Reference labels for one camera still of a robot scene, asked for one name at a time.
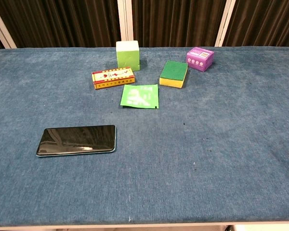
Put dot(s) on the green foil sachet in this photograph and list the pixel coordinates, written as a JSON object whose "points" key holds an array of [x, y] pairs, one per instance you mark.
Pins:
{"points": [[140, 96]]}

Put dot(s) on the red and yellow carton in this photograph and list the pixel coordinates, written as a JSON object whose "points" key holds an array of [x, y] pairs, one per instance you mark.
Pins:
{"points": [[113, 78]]}

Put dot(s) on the green and yellow sponge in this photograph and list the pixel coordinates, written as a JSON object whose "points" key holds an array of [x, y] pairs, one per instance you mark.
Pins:
{"points": [[174, 74]]}

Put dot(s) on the blue table cloth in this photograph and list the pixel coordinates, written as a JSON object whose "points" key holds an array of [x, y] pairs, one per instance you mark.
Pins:
{"points": [[183, 156]]}

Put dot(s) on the green and white box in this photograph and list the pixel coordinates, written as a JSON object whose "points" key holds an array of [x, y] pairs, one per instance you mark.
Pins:
{"points": [[128, 57]]}

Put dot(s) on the black smartphone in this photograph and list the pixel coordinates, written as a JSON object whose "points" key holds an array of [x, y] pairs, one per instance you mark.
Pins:
{"points": [[77, 140]]}

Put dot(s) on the purple cube box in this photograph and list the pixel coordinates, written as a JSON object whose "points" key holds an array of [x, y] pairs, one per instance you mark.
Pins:
{"points": [[200, 59]]}

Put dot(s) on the dark brown curtain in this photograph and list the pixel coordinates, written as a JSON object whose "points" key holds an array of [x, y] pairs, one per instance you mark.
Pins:
{"points": [[178, 21]]}

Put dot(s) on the white frame post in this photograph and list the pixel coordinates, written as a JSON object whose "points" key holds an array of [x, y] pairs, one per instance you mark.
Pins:
{"points": [[1, 26], [125, 20], [224, 22]]}

